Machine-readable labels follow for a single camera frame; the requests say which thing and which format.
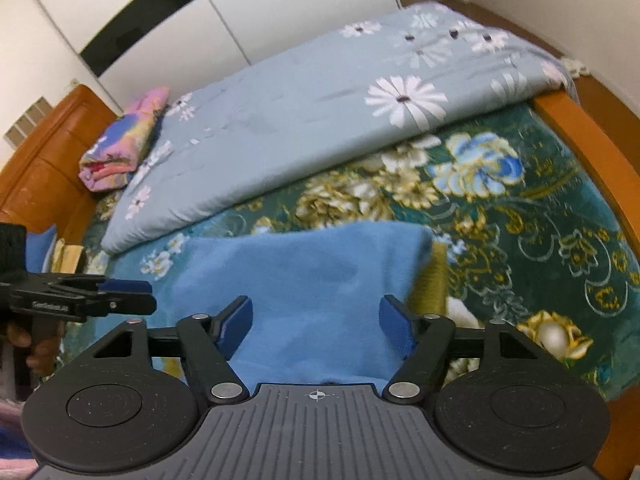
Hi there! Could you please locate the small white crumpled object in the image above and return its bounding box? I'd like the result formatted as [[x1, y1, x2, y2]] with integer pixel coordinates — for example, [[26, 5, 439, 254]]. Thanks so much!
[[561, 57, 589, 79]]

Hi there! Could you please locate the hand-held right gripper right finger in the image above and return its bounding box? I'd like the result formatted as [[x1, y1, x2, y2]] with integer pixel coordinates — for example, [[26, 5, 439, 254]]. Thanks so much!
[[379, 296, 543, 404]]

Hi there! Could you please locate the beige slatted wall panel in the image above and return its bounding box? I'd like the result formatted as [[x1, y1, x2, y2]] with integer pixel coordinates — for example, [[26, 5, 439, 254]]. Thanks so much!
[[2, 96, 52, 149]]

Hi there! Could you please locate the folded pink colourful blanket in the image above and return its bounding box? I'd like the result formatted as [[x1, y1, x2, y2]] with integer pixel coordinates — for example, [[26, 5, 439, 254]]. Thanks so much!
[[78, 85, 171, 192]]

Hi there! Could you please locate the grey-blue daisy print quilt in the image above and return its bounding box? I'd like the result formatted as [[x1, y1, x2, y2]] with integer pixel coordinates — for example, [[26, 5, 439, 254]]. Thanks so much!
[[102, 2, 572, 256]]

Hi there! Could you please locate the wooden footboard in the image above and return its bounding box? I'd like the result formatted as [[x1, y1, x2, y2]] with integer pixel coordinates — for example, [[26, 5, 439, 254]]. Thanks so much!
[[531, 94, 640, 283]]

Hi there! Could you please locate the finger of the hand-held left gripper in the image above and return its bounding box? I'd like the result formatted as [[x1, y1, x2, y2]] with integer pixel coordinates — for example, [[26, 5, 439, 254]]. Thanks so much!
[[97, 280, 154, 296], [99, 293, 158, 317]]

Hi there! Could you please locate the person's left hand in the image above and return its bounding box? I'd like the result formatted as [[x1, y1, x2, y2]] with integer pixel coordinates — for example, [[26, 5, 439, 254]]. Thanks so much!
[[7, 322, 64, 377]]

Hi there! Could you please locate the blue shirt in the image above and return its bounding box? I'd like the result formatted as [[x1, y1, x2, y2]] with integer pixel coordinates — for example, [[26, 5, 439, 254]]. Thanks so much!
[[172, 221, 434, 387]]

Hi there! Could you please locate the blue pillow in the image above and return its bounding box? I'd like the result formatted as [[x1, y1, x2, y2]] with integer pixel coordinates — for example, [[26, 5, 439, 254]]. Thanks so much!
[[25, 224, 59, 277]]

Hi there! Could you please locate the teal floral bed blanket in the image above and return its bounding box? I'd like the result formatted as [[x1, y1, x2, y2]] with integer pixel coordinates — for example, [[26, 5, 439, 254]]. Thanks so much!
[[65, 102, 640, 402]]

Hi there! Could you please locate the wooden headboard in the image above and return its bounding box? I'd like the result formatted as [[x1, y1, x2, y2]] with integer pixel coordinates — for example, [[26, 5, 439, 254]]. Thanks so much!
[[0, 84, 117, 242]]

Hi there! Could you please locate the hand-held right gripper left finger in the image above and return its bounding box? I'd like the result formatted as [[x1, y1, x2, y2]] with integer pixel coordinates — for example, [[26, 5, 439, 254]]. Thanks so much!
[[92, 296, 252, 404]]

